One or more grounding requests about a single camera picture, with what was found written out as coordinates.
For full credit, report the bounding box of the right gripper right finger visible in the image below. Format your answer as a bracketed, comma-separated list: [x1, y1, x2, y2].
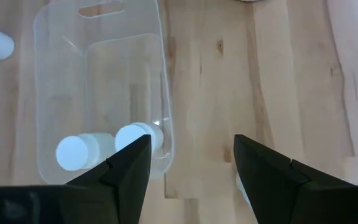
[234, 134, 354, 224]

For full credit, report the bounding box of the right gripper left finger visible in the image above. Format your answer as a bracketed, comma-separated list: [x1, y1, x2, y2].
[60, 134, 153, 224]

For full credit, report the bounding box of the clear plastic basket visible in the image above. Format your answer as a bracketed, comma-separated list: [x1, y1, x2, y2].
[32, 0, 176, 186]

